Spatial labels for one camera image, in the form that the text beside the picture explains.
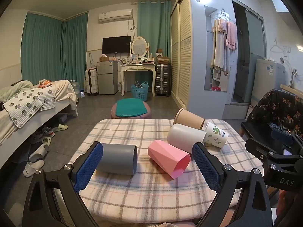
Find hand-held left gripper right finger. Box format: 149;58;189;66
192;142;276;227

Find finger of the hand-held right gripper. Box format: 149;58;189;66
267;122;296;147
245;138;297;169

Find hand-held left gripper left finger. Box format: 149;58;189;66
22;141;104;227

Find pink faceted cup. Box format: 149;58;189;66
148;140;191;180

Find grey plastic cup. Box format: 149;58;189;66
96;143;138;176

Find white cup with green print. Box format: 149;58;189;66
202;121;229;149

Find plain white cup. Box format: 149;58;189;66
167;123;207;154

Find brown paper cup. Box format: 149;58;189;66
173;108;205;130

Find chair with floral cloth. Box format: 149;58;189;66
240;89;303;147

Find wooden board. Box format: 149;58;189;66
280;84;303;93

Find white slipper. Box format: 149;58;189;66
23;159;45;177
28;144;50;162

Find white washing machine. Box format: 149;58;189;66
251;59;286;107

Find grey sneakers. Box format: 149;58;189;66
31;126;55;142

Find plaid tablecloth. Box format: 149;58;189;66
64;118;264;225

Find green seat cushion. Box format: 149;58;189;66
115;99;147;117

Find pink round stool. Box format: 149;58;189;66
111;100;152;120

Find large water jug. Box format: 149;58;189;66
70;80;81;98

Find white bed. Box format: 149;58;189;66
0;79;80;152

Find white suitcase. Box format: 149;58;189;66
84;68;99;96

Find leaf-print quilt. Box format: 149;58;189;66
2;89;56;128

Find blue laundry basket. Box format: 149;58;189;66
131;82;149;100

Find grey mini fridge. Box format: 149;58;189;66
97;60;119;95

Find dark grey suitcase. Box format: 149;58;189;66
154;64;171;97

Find frosted glass door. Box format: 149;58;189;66
245;11;267;58

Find beige hanging towel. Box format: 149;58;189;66
213;20;228;71

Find pale green blanket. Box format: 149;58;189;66
0;80;34;101

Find pink hanging towel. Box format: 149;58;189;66
226;21;237;51

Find white vanity table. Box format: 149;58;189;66
120;64;157;97

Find green curtain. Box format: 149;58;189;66
21;12;65;82
137;0;172;63
62;12;89;91

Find cream sliding-door wardrobe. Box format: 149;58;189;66
170;0;193;107

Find oval vanity mirror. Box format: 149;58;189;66
131;36;150;61

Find white air conditioner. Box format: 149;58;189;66
98;9;133;24

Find white wire hanger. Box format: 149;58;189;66
270;38;287;52

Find black wall television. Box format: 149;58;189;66
102;36;131;54

